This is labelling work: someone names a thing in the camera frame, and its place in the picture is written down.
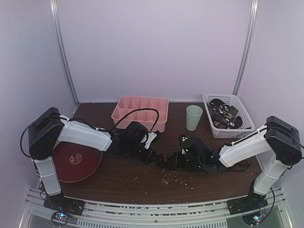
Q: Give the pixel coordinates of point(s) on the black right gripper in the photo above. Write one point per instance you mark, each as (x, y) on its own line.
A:
(177, 158)

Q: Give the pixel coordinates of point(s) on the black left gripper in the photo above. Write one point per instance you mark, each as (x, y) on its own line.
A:
(148, 158)

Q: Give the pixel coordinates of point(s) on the dark floral patterned tie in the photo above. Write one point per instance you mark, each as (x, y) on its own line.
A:
(164, 161)

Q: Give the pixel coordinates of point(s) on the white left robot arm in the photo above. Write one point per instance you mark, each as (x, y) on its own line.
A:
(52, 127)

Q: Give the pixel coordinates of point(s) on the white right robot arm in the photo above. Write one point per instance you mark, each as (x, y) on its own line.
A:
(275, 136)

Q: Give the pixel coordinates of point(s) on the brown patterned tie in basket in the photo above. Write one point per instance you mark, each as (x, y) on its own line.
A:
(224, 116)

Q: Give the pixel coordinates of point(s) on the mint green plastic cup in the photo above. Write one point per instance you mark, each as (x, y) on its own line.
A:
(193, 116)

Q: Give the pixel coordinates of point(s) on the white plastic mesh basket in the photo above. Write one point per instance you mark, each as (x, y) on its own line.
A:
(232, 100)

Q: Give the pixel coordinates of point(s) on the pink divided organizer box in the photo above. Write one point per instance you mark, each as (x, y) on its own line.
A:
(149, 111)

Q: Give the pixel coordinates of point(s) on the red round tray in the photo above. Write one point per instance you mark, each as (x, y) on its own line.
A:
(74, 162)

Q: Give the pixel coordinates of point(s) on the aluminium front rail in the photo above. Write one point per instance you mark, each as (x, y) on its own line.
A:
(210, 214)

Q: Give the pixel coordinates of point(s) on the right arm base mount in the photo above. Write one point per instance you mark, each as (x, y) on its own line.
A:
(250, 207)

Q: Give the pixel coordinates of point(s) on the right aluminium corner post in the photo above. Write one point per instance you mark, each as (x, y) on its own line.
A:
(249, 41)

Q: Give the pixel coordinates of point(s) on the aluminium corner post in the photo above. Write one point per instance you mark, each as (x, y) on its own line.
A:
(249, 41)
(63, 55)

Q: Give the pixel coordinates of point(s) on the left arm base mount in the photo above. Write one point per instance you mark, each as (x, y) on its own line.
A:
(64, 208)

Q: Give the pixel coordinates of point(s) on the left aluminium corner post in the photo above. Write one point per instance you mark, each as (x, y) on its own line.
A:
(63, 55)

